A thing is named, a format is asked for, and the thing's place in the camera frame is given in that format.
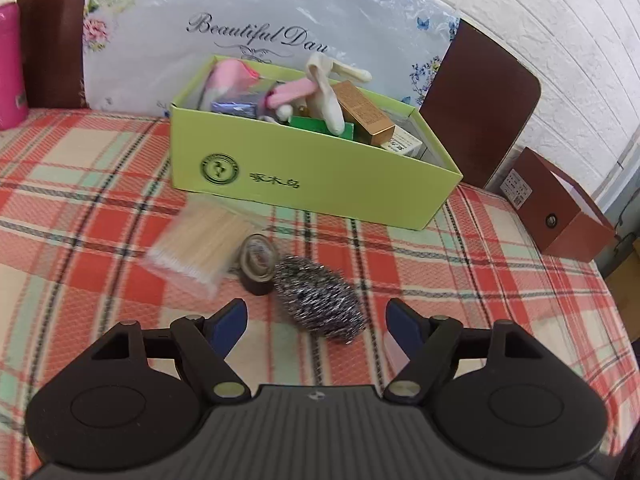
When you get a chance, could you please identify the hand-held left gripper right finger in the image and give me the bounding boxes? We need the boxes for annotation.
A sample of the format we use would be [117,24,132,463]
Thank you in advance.
[382,297,551,404]

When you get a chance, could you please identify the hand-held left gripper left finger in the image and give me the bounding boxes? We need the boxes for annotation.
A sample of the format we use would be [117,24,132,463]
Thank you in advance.
[90,299,252,404]

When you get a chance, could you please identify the steel wool scrubber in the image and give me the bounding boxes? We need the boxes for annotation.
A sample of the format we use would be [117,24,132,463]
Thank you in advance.
[272,256,367,345]

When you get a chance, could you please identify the lime green cardboard box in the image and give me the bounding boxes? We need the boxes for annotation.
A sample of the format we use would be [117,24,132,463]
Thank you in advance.
[169,54,465,231]

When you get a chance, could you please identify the green packet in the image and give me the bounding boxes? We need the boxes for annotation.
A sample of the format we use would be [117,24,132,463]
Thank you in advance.
[289,115,356,142]

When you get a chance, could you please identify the black tape roll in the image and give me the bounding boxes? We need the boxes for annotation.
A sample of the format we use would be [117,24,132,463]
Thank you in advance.
[239,234,279,296]

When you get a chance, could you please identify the pack of cotton swabs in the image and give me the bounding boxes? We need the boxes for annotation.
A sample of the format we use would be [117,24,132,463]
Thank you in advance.
[145,200,262,302]

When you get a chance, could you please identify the small white carton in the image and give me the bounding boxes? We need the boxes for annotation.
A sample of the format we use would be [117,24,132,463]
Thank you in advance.
[380,126,425,160]

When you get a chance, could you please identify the brown open box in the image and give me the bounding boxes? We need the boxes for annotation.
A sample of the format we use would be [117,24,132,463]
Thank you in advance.
[500,147,617,264]

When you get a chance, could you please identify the plaid bed sheet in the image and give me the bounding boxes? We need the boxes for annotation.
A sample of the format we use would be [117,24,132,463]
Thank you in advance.
[0,107,640,480]

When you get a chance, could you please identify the gold brown carton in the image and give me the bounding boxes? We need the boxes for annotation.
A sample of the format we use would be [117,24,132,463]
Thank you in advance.
[331,80,397,149]

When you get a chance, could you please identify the blue purple packet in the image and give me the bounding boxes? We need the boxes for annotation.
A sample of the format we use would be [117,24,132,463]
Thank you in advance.
[210,100,261,119]

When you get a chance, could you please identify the brown wooden headboard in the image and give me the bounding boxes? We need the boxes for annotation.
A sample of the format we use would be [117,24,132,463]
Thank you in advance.
[17,0,544,191]

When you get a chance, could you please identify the white plush rabbit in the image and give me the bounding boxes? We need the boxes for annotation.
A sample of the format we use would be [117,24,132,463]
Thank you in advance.
[305,52,374,136]

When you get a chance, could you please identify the pink plastic item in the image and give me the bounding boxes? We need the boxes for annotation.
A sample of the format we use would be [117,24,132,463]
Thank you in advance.
[267,80,321,122]

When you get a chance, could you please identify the pink fabric pouch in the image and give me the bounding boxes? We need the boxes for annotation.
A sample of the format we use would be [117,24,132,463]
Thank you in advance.
[202,59,262,104]

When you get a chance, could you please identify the floral plastic bag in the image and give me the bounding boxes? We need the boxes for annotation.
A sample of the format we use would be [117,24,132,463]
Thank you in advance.
[82,0,461,117]

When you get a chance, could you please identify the pink bottle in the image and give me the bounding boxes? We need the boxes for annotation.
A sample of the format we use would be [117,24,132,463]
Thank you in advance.
[0,2,29,131]

